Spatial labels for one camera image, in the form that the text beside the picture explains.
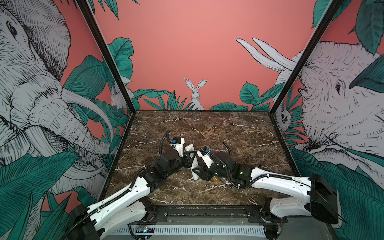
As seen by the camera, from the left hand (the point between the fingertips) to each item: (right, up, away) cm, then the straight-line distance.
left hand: (196, 152), depth 73 cm
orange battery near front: (+8, -12, -7) cm, 16 cm away
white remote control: (-3, +2, 0) cm, 4 cm away
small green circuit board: (-25, -36, -3) cm, 44 cm away
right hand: (-1, -7, -1) cm, 8 cm away
